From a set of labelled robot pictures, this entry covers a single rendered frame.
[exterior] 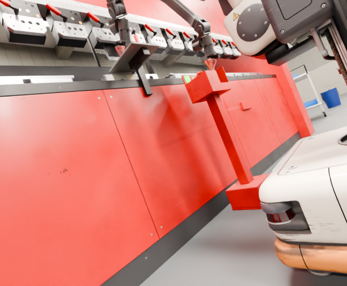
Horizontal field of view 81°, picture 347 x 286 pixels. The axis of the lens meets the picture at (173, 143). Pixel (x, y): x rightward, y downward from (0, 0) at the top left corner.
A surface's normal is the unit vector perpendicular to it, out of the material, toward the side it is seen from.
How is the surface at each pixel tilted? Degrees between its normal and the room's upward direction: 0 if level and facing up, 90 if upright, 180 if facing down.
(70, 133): 90
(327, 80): 90
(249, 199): 90
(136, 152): 90
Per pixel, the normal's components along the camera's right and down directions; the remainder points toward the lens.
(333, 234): -0.59, 0.31
